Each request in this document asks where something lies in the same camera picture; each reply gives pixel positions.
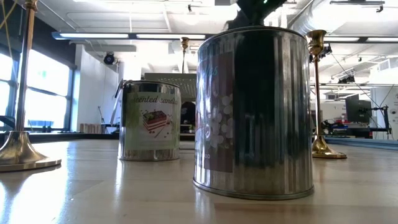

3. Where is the grey-blue desk frame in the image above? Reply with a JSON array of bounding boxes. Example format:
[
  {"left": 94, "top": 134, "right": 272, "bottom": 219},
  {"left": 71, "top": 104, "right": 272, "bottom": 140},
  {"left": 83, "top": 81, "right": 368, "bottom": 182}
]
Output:
[{"left": 323, "top": 136, "right": 398, "bottom": 152}]

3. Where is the silver ventilation duct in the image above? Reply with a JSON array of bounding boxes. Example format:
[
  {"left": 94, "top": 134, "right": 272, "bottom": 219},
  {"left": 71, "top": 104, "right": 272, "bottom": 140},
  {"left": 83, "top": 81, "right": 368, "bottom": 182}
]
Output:
[{"left": 285, "top": 0, "right": 358, "bottom": 35}]

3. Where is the candle tin with flower label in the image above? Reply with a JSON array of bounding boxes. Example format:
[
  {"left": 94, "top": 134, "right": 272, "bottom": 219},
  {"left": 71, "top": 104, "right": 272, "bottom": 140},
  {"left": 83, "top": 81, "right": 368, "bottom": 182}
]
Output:
[{"left": 192, "top": 26, "right": 315, "bottom": 201}]

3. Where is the black ceiling camera rig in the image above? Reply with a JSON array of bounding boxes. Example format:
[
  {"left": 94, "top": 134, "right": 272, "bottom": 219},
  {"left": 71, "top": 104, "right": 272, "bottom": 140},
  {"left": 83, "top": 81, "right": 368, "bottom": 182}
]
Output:
[
  {"left": 337, "top": 74, "right": 357, "bottom": 85},
  {"left": 309, "top": 43, "right": 333, "bottom": 63}
]

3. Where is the wooden slatted pallet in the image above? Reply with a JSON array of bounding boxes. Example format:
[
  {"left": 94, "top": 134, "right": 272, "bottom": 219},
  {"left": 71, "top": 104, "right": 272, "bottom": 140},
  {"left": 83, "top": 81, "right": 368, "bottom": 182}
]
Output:
[{"left": 79, "top": 123, "right": 104, "bottom": 134}]

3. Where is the black computer monitor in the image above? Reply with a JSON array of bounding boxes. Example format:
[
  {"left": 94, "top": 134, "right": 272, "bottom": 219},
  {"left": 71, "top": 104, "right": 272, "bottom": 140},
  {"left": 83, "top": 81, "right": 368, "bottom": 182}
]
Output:
[{"left": 345, "top": 94, "right": 373, "bottom": 124}]

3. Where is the brass candlestick holder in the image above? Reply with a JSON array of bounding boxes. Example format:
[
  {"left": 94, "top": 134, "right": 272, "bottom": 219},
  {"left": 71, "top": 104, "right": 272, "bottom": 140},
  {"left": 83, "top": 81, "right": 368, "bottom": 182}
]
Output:
[
  {"left": 180, "top": 36, "right": 191, "bottom": 75},
  {"left": 305, "top": 29, "right": 348, "bottom": 160},
  {"left": 0, "top": 0, "right": 62, "bottom": 173}
]

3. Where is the candle tin with cake label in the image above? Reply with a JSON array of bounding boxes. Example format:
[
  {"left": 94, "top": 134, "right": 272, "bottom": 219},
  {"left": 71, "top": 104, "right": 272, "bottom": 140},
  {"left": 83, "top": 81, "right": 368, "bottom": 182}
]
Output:
[{"left": 117, "top": 80, "right": 182, "bottom": 162}]

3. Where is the long ceiling light strip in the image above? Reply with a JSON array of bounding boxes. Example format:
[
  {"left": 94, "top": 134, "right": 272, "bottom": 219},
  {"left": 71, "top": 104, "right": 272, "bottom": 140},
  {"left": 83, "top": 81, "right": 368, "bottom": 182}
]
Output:
[{"left": 51, "top": 30, "right": 398, "bottom": 44}]

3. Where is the black round ceiling spotlight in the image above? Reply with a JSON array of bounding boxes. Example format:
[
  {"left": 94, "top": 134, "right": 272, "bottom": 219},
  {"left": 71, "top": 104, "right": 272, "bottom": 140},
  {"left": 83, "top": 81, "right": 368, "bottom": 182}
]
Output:
[{"left": 103, "top": 52, "right": 116, "bottom": 66}]

